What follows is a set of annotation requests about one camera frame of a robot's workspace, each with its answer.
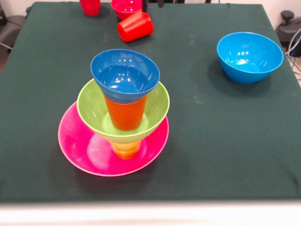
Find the red cup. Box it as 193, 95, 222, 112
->
117, 9, 154, 43
79, 0, 101, 16

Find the small dark blue bowl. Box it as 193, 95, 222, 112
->
90, 48, 161, 104

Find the light blue bowl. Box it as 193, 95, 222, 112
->
216, 32, 285, 85

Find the orange cup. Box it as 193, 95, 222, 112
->
104, 95, 148, 131

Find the green bowl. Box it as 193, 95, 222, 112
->
77, 78, 170, 144

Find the yellow cup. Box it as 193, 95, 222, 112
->
109, 138, 143, 160

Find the large pink bowl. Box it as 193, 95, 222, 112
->
57, 101, 170, 178

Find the small pink bowl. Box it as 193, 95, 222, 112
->
111, 0, 144, 21

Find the black chair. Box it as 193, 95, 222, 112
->
275, 10, 301, 50
0, 4, 26, 50

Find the dark green table cloth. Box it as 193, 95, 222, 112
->
0, 1, 301, 203

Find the bundle of cables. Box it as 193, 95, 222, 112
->
285, 28, 301, 82

